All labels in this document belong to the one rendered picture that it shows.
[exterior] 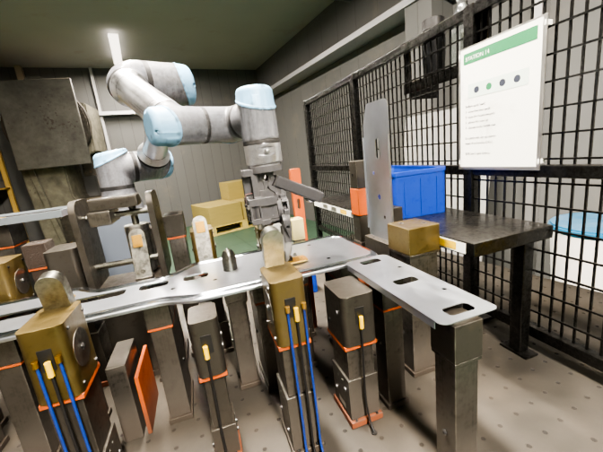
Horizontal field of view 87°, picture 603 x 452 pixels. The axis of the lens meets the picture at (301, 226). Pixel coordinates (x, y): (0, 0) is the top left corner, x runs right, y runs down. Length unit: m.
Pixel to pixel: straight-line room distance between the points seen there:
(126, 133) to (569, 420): 6.96
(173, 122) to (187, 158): 6.44
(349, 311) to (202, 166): 6.67
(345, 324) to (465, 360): 0.20
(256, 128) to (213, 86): 6.78
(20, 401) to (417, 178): 1.00
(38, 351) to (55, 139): 5.36
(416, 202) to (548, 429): 0.55
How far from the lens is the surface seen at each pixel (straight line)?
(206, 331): 0.57
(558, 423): 0.84
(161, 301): 0.67
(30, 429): 0.88
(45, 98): 5.94
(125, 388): 0.80
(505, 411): 0.83
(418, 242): 0.72
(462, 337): 0.51
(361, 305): 0.61
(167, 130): 0.67
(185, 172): 7.10
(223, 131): 0.71
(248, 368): 0.85
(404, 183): 0.92
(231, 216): 5.89
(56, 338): 0.58
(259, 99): 0.65
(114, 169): 1.34
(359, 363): 0.68
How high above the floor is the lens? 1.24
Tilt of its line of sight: 13 degrees down
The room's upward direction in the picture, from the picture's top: 7 degrees counter-clockwise
